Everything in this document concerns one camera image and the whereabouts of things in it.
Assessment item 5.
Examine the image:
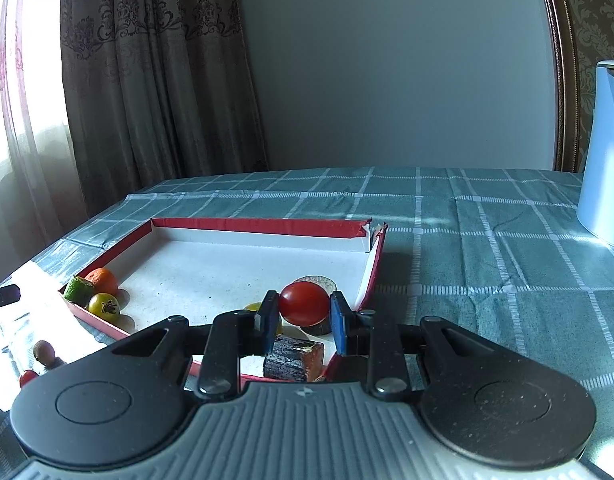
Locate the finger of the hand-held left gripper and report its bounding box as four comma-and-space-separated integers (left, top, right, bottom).
0, 284, 22, 313

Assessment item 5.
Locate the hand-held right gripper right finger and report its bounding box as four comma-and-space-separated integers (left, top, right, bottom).
328, 290, 494, 402

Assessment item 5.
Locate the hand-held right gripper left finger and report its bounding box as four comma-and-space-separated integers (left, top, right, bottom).
117, 289, 284, 401

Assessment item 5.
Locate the yellow cherry tomato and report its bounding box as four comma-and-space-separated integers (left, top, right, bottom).
243, 301, 284, 336

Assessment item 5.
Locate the eggplant slice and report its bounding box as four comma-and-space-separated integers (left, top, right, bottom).
292, 274, 338, 336

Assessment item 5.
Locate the green cucumber piece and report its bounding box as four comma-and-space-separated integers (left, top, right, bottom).
63, 276, 94, 307

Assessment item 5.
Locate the red cardboard box tray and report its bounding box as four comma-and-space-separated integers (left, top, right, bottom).
59, 217, 389, 386

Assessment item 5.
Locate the orange mandarin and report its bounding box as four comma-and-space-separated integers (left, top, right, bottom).
84, 267, 119, 297

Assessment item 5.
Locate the green-yellow tomato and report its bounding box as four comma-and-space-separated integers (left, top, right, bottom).
88, 292, 122, 324

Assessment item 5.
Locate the teal checked tablecloth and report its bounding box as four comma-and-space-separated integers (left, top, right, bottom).
0, 166, 614, 480

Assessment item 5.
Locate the sheer white curtain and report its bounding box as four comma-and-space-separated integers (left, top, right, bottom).
0, 0, 88, 261

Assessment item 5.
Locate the brown patterned curtain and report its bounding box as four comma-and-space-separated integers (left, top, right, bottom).
59, 0, 270, 221

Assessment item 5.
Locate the light blue kettle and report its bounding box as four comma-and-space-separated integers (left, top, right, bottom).
576, 60, 614, 252

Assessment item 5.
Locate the dark wooden frame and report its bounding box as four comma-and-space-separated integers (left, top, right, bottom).
534, 0, 583, 173

